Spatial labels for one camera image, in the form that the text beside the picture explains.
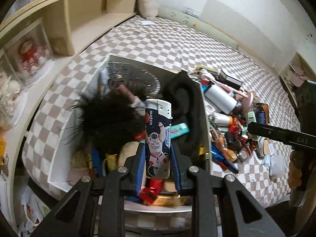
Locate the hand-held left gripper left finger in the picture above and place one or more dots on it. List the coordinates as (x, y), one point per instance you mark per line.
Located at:
(139, 172)

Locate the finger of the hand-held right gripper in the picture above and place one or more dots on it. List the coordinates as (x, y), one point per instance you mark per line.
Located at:
(266, 130)

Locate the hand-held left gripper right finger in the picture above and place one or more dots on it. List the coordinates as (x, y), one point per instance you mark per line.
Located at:
(177, 175)

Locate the white storage box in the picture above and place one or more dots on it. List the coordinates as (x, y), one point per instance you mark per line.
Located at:
(160, 209)

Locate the astronaut print lighter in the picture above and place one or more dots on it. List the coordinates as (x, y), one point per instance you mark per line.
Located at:
(158, 138)

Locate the blue pen packet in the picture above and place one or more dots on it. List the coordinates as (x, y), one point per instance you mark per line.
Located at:
(222, 159)

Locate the person's right hand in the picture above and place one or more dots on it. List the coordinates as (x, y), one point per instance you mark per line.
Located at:
(295, 172)

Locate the navy thread spool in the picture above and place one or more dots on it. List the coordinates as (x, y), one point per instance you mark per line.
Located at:
(261, 117)

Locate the tin with wooden lid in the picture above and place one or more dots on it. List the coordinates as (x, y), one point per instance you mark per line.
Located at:
(263, 147)

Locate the red candy wrapper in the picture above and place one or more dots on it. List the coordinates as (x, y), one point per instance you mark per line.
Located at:
(150, 190)

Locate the light wooden block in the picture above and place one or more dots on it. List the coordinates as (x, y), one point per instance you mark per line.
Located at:
(129, 153)

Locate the clear tape roll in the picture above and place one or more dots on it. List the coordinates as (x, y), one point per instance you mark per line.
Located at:
(244, 156)

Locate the black power bank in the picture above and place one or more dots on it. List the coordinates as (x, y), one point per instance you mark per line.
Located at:
(232, 140)

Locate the pink desk lamp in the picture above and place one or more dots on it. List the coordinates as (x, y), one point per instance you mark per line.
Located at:
(246, 101)

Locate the dark round ball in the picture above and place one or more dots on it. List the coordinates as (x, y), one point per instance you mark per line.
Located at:
(239, 107)

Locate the translucent white plastic bag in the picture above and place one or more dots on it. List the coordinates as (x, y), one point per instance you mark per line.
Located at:
(279, 166)

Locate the orange cream tube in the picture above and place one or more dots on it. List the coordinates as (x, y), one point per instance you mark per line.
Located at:
(232, 156)

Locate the teal printed box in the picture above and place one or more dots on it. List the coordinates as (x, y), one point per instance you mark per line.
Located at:
(179, 130)

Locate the silver thread spool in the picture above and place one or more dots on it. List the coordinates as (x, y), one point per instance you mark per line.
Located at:
(222, 119)

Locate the wooden wardrobe shelf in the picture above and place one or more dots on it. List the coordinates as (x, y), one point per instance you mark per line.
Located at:
(282, 77)

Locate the white cylinder speaker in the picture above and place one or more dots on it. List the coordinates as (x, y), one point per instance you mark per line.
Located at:
(219, 100)

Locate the black feather pompom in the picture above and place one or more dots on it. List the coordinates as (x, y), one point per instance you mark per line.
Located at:
(108, 123)

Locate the black box white label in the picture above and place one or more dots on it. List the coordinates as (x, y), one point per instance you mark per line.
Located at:
(230, 80)

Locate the pink clothes pile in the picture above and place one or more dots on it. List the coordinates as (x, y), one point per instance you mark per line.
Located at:
(300, 72)

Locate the pink tube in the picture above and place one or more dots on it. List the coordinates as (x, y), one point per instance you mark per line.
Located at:
(128, 96)

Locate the white printed plastic bag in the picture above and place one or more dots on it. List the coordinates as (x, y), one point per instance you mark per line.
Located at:
(34, 209)

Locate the white headboard panel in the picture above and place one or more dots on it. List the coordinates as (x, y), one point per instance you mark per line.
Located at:
(222, 12)

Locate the green bolster pillow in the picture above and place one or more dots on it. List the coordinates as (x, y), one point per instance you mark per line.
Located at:
(197, 24)

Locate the yellow card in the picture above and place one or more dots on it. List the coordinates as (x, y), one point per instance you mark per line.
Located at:
(2, 148)

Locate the clear case with white doll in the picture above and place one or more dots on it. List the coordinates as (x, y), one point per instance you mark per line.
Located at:
(9, 98)

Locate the small brown box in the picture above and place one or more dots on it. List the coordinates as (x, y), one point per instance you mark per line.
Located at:
(58, 46)

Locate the clear case with red doll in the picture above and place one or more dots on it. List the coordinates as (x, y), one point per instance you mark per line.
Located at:
(29, 51)

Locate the wooden bedside shelf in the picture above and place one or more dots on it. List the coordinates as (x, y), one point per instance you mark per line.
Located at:
(86, 9)

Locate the white fluffy pillow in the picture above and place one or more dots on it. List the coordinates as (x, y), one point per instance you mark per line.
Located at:
(148, 1)

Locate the black wall hook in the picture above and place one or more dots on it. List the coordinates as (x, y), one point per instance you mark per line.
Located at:
(308, 36)

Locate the white wall switch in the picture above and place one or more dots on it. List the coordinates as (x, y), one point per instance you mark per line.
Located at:
(192, 11)

